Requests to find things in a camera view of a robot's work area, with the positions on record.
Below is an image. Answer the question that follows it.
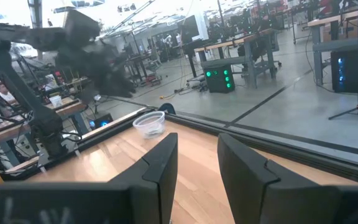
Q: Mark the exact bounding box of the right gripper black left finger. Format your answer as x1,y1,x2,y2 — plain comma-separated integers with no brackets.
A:
0,133,178,224

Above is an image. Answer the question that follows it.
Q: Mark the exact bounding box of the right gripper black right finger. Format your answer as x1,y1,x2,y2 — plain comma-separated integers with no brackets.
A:
218,133,358,224

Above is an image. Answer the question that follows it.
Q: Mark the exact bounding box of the small computer with blue light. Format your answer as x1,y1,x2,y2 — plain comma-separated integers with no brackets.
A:
88,113,114,130

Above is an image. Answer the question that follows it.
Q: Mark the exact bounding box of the wooden top blue-legged workbench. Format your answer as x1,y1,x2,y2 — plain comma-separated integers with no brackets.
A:
0,96,88,166

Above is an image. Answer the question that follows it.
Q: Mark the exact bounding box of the white cup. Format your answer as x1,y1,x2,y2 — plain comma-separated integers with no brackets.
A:
48,95,63,108

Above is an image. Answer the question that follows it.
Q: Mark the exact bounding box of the wide clear plastic bin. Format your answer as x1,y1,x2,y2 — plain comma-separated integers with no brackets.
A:
132,111,167,139

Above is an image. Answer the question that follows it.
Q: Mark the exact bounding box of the black table edge clamp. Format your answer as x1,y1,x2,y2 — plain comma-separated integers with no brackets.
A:
158,102,177,115

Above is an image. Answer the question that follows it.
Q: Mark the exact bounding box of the black computer monitor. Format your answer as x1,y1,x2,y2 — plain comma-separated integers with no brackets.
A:
178,14,200,44

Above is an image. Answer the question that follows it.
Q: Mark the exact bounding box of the person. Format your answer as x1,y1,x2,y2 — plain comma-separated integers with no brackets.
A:
0,81,18,105

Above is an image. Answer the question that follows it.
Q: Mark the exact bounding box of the computer tower with green lights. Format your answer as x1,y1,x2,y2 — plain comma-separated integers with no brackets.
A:
203,63,236,93

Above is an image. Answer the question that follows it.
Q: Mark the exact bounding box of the wooden top grey workbench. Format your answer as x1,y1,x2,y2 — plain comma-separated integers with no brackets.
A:
308,6,358,86
194,27,281,88

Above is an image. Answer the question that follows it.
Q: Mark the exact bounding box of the computer tower with blue lights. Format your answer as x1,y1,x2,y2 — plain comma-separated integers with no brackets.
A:
331,49,358,96

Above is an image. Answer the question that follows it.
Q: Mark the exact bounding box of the black aluminium table frame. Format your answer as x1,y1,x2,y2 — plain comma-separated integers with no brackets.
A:
1,105,358,186

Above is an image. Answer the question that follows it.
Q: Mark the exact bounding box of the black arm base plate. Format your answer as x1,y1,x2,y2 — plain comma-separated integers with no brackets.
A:
35,141,82,170

